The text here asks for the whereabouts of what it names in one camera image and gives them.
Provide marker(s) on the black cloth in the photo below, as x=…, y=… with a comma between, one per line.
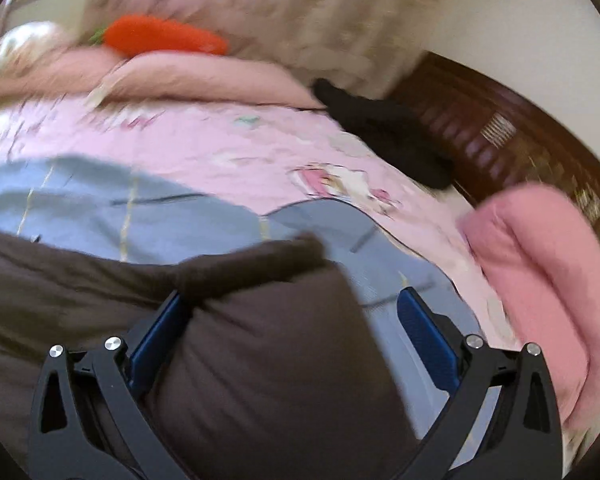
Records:
x=390, y=130

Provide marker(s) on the beige fuzzy blanket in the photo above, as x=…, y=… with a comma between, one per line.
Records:
x=305, y=15

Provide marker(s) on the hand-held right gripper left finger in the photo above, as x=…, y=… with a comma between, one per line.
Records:
x=155, y=345

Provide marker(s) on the dark wooden headboard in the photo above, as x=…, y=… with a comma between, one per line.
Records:
x=505, y=130

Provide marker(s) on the floral pillow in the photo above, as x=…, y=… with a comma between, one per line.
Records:
x=25, y=42

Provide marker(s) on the brown hooded puffer jacket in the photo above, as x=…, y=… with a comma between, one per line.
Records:
x=255, y=360

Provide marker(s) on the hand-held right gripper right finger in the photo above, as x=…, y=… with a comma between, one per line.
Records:
x=430, y=340

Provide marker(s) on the pink pillow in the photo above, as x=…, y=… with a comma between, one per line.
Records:
x=60, y=72
x=205, y=80

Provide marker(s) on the orange carrot plush toy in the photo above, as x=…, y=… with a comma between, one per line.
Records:
x=165, y=35

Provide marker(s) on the folded pink blanket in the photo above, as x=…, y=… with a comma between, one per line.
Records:
x=540, y=270

